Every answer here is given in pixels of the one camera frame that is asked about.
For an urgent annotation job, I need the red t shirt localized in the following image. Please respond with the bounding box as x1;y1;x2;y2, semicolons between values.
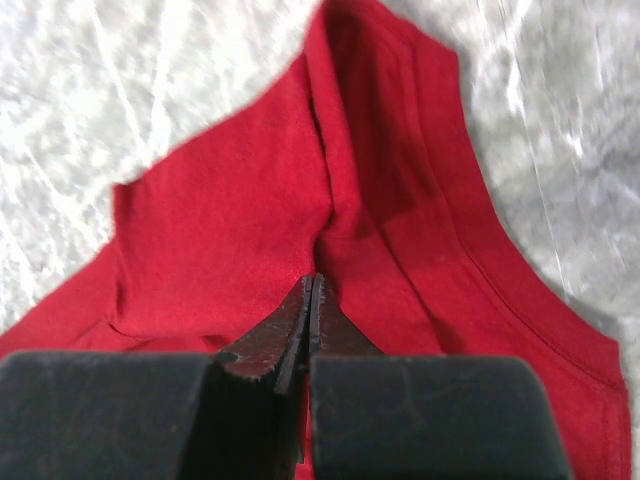
1;1;631;479

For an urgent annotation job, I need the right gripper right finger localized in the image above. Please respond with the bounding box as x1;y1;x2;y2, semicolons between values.
309;276;573;479

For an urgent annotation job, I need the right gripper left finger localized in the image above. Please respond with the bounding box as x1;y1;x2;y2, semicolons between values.
1;276;313;479

